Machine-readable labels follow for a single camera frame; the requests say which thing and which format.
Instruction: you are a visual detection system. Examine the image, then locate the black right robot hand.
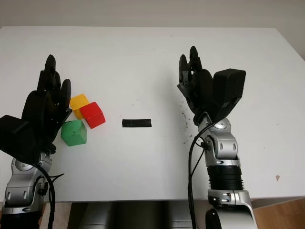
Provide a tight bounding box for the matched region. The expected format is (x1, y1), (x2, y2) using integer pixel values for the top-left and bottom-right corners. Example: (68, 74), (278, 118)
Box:
(177, 45), (221, 125)

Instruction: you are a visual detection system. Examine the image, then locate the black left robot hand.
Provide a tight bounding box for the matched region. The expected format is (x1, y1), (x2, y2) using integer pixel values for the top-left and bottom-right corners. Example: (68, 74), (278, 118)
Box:
(20, 54), (73, 155)

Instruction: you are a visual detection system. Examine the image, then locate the yellow wooden block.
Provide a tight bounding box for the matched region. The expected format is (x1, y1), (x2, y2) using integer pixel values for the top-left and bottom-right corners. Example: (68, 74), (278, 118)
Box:
(69, 94), (90, 119)

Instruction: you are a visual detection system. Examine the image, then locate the green wooden block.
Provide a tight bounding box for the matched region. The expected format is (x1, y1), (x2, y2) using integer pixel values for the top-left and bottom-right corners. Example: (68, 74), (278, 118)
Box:
(61, 120), (88, 147)

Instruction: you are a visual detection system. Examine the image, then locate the red wooden block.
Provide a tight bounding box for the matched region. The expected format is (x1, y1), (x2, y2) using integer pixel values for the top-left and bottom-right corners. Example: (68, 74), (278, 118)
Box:
(79, 102), (106, 129)

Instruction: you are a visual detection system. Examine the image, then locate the black tape strip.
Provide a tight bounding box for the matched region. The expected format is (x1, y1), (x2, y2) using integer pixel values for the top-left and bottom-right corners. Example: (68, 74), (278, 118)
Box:
(122, 118), (153, 128)

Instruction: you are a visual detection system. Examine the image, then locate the dark grey robot torso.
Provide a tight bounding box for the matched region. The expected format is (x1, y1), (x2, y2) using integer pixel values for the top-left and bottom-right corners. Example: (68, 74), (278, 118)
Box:
(68, 201), (208, 229)

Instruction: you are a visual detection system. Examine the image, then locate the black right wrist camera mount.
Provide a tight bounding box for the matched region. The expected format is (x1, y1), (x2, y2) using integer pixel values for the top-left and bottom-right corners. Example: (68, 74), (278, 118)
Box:
(213, 68), (246, 121)

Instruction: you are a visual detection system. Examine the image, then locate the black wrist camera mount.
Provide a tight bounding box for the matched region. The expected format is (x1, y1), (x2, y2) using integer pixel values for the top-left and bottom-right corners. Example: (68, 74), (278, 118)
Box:
(213, 68), (246, 121)
(0, 115), (41, 165)

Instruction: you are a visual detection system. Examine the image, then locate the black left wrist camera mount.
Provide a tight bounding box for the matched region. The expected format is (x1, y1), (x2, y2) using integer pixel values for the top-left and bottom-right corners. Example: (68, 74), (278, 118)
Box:
(0, 115), (41, 165)

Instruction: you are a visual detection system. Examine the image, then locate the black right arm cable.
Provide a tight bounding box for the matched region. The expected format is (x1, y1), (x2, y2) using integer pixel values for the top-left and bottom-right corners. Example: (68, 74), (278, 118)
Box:
(187, 120), (216, 229)

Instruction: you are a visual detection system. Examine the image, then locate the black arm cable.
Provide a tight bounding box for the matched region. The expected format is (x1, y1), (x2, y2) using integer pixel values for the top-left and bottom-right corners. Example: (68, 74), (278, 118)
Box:
(187, 120), (216, 229)
(33, 163), (64, 229)

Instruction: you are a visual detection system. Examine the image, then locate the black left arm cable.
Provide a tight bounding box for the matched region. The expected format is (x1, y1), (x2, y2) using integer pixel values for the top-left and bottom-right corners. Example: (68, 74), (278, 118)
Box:
(33, 163), (64, 229)

